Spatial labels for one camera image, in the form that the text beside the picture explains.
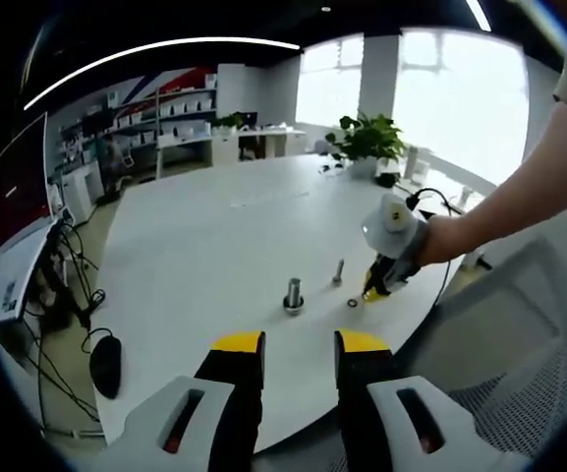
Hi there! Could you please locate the storage shelf with white bins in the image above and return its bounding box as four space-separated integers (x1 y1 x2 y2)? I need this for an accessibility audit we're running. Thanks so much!
56 73 218 163

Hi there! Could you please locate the white cabinet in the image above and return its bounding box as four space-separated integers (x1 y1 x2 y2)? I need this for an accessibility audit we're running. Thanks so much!
61 164 103 225

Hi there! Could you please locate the large threaded steel stud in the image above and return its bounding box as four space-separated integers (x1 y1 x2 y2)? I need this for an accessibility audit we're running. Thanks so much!
282 277 307 317

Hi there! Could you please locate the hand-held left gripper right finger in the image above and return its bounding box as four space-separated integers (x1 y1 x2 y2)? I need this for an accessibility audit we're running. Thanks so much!
334 327 505 472

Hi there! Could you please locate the black oval mouse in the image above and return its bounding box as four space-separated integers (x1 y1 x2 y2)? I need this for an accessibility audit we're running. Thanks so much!
88 335 123 400

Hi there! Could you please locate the computer monitor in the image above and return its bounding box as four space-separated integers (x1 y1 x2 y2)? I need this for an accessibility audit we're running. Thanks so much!
0 111 56 252

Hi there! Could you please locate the grey mesh chair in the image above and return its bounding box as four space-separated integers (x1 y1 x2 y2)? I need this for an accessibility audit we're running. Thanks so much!
400 235 567 472

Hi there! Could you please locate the white office desk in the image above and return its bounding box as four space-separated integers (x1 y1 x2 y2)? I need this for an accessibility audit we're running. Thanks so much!
0 220 66 325

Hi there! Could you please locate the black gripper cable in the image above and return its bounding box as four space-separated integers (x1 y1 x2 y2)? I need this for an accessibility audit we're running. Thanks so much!
404 188 464 309

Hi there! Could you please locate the low white sideboard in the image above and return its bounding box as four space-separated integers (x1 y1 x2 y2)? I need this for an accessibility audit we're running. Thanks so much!
211 125 309 163

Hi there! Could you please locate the bundle of black cables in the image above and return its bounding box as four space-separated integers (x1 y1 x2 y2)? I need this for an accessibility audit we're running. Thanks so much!
27 230 107 434

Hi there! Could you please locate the large green potted plant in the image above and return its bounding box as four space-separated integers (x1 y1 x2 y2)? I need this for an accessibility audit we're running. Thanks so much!
325 112 407 163

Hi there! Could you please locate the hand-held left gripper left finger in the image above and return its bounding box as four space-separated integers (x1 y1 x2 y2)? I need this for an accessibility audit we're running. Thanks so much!
110 329 267 472

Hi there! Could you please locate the curved ceiling light strip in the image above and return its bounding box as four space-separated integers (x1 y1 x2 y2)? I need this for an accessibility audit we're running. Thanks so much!
23 37 302 110

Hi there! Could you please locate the small green plant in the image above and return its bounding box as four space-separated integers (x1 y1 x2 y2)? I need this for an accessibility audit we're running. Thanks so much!
212 112 245 135

